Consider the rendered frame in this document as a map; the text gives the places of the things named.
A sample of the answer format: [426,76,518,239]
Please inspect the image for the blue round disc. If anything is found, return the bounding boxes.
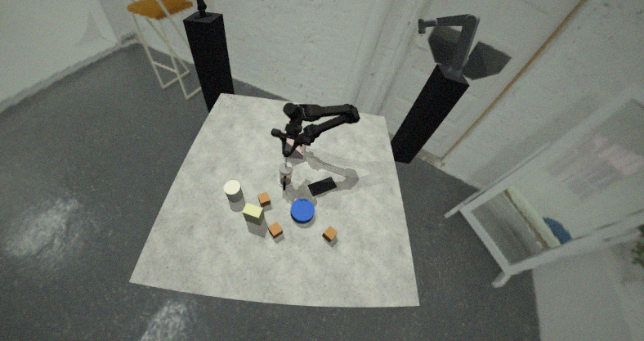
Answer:
[291,199,315,224]

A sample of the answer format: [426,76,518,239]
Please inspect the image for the french press coffee maker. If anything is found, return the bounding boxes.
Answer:
[279,150,293,191]

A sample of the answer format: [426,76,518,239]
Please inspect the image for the brown block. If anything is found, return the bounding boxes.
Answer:
[258,192,271,208]
[268,222,283,239]
[322,226,338,243]

